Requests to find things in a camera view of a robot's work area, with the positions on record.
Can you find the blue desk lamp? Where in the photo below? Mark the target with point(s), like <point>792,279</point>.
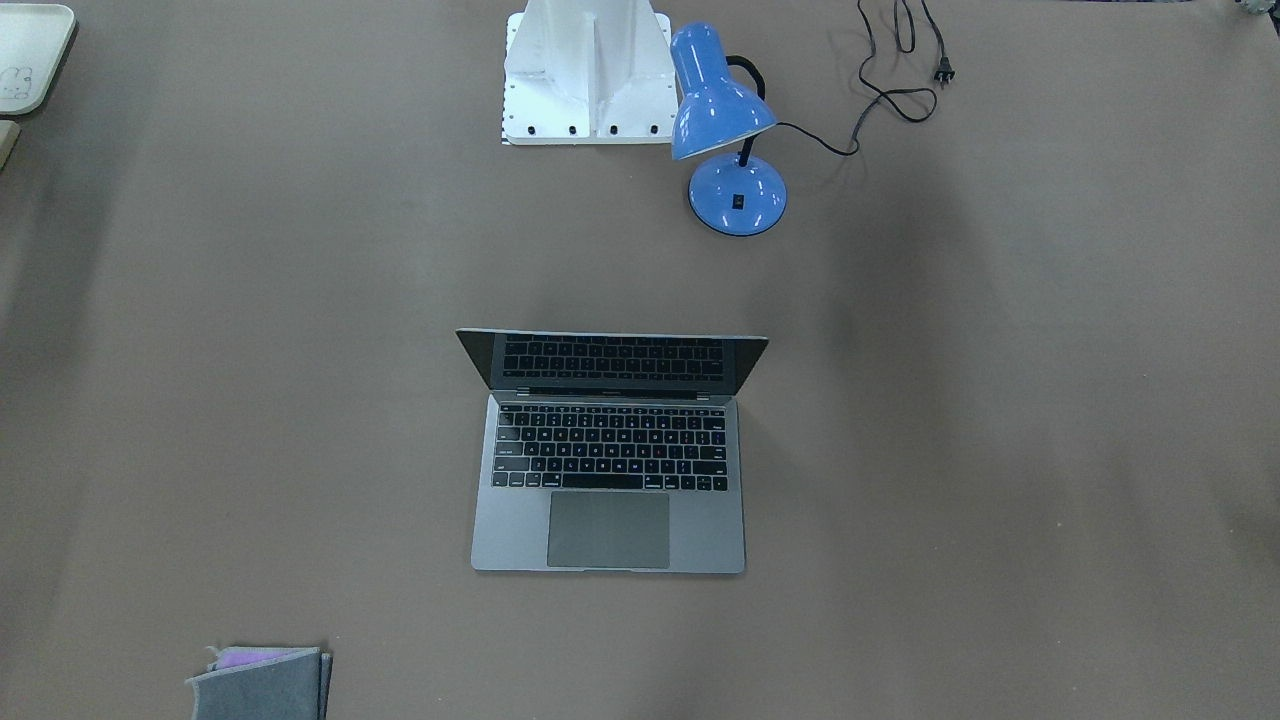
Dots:
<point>721,112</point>

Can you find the cream plastic tray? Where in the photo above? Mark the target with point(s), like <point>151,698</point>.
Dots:
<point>34,40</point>

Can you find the folded grey cloth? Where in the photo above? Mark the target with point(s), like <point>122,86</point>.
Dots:
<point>263,683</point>

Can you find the grey laptop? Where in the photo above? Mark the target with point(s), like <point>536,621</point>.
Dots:
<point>610,451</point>

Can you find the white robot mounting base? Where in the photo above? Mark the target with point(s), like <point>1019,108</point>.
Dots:
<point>595,72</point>

